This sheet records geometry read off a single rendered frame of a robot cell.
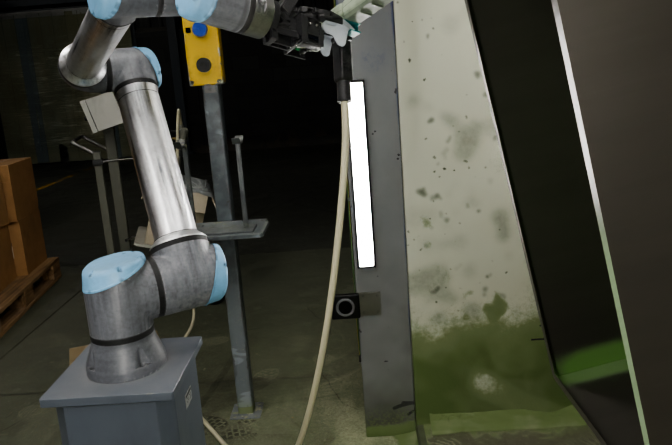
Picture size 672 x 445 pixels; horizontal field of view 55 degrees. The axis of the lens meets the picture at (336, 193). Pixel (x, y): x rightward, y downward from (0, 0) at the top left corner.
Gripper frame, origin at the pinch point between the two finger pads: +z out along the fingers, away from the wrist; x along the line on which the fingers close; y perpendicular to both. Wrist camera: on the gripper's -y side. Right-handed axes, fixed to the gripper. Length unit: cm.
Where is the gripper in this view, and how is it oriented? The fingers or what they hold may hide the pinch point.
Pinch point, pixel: (345, 31)
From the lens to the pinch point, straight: 144.4
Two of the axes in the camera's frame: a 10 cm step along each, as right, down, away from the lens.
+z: 8.0, 1.0, 5.9
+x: 6.0, -2.1, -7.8
